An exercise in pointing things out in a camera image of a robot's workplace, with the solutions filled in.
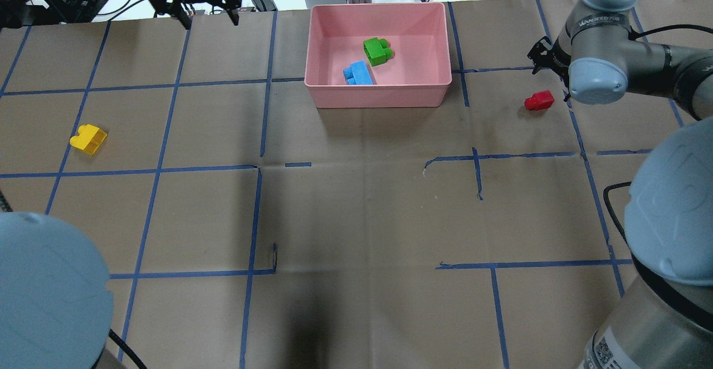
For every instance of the blue toy block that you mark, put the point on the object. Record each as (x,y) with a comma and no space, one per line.
(357,73)

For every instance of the green toy block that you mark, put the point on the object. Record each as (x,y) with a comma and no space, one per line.
(377,51)

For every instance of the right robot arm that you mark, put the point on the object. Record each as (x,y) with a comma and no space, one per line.
(664,318)

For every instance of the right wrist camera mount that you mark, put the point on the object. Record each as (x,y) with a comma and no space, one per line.
(546,54)

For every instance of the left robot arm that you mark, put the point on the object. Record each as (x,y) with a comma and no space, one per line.
(192,230)

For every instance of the pink plastic box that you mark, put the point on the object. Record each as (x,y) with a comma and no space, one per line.
(416,77)

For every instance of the red toy block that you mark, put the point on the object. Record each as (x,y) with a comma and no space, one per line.
(539,101)

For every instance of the yellow toy block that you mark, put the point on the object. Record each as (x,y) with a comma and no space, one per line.
(88,139)

